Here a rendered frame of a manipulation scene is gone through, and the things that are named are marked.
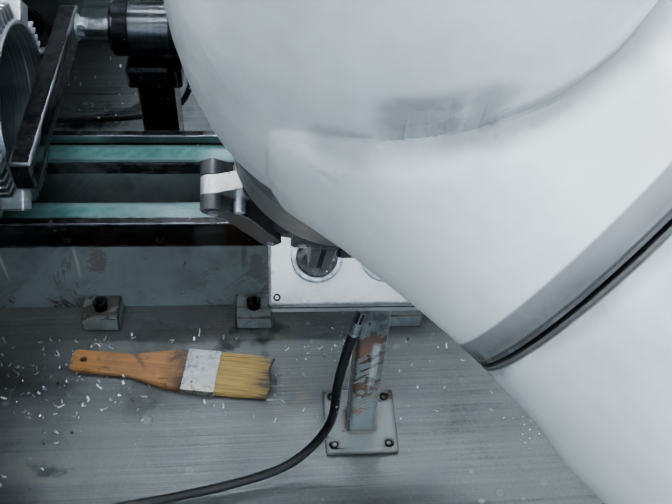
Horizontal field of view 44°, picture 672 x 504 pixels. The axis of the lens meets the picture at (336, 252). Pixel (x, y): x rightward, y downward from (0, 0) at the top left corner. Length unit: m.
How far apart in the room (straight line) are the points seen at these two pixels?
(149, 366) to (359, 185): 0.72
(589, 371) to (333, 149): 0.07
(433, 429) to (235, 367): 0.21
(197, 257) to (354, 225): 0.68
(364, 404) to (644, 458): 0.61
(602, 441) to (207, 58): 0.11
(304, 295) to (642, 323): 0.45
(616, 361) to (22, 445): 0.73
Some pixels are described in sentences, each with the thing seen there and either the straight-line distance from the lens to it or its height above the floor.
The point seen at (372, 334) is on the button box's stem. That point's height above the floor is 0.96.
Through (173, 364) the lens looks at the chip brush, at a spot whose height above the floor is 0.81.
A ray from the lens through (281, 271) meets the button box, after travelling 0.60.
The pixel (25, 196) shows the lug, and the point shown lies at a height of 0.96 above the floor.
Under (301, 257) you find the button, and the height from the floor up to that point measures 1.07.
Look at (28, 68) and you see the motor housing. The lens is 0.91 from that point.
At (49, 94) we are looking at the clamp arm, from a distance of 0.83.
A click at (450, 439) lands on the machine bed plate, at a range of 0.83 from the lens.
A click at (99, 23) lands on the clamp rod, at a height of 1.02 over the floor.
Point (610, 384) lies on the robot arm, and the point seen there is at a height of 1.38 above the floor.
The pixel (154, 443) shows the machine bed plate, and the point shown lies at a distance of 0.83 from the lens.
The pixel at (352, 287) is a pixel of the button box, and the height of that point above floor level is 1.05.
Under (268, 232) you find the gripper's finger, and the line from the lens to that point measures 0.44.
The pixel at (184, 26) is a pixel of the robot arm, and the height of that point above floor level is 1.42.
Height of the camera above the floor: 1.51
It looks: 47 degrees down
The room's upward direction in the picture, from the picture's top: 4 degrees clockwise
